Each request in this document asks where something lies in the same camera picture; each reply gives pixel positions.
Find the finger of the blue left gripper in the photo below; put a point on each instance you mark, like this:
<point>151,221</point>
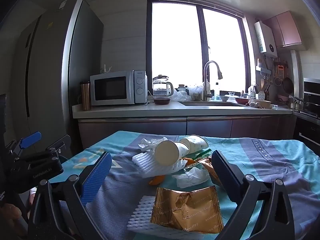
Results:
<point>30,140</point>

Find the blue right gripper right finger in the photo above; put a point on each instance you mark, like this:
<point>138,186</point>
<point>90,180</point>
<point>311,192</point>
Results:
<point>230,175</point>

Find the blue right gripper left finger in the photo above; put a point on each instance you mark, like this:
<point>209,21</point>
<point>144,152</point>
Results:
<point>93,176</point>

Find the gold foil snack wrapper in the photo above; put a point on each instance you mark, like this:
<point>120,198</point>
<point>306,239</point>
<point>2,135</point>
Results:
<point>193,211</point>

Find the orange peel piece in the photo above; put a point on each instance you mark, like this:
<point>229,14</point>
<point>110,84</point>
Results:
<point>189,161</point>
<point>157,180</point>

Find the white paper cup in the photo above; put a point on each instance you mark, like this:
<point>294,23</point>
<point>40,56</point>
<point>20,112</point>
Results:
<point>195,143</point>
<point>169,152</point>

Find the large white foam net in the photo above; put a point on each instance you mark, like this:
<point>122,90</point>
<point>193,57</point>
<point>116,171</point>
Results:
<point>147,164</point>

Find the white foam fruit net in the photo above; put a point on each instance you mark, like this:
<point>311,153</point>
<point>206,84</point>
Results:
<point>140,222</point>

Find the white tissue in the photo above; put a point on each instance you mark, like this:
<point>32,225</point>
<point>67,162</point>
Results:
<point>193,177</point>

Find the kitchen counter with cabinets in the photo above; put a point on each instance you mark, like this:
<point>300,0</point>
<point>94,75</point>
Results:
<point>208,119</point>

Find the steel kitchen faucet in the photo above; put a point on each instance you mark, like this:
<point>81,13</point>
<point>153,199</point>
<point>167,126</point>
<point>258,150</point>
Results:
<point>209,88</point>

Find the person's left hand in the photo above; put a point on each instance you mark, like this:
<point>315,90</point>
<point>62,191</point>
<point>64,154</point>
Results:
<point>12,214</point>

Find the teal patterned tablecloth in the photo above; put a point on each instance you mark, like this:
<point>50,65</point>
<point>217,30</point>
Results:
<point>289,160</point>

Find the copper travel tumbler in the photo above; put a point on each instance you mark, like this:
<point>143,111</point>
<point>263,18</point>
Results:
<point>85,94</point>

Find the grey double door refrigerator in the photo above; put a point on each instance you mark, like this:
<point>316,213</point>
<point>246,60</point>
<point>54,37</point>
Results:
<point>54,55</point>

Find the white microwave oven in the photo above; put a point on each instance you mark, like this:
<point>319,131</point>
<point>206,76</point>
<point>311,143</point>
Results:
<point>119,88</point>

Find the hanging frying pan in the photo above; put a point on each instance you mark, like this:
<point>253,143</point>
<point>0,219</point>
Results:
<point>288,85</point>

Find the glass electric kettle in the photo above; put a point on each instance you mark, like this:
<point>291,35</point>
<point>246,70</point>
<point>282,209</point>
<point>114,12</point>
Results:
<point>162,90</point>

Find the built-in black oven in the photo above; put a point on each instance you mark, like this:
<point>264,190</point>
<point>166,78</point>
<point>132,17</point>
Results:
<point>307,117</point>

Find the white water heater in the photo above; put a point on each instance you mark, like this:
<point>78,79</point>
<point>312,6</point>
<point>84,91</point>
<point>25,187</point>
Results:
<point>265,38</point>

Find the window with dark frame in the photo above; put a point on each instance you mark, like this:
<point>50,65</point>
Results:
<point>182,36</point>

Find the pink wall cabinet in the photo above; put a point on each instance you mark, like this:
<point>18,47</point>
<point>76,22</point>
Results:
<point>286,32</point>

